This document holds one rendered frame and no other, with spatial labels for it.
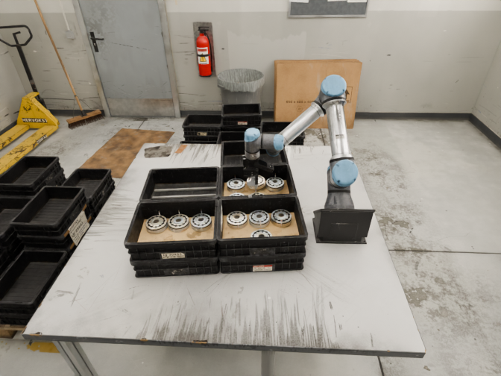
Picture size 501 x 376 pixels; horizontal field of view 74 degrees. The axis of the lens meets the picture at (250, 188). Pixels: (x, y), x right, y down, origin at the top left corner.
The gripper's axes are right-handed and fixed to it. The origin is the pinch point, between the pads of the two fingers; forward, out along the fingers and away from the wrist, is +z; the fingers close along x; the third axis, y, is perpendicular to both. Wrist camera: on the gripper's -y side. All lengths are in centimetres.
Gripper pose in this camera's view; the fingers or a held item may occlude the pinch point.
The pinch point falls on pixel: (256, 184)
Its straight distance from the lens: 186.1
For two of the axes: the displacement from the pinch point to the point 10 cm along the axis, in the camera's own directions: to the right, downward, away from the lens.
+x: 0.4, 6.8, -7.3
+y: -10.0, 0.4, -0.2
